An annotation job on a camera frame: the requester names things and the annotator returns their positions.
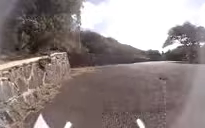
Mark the grey asphalt road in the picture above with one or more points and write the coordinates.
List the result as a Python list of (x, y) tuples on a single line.
[(130, 90)]

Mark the dark wood of trees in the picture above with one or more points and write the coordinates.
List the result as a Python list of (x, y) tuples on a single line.
[(56, 30)]

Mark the robot's own part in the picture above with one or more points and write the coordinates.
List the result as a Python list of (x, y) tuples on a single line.
[(140, 123), (67, 125)]

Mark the large tree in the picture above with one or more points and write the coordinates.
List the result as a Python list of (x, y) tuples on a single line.
[(188, 38)]

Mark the rough stone wall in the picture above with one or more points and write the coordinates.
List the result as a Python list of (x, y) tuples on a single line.
[(20, 83)]

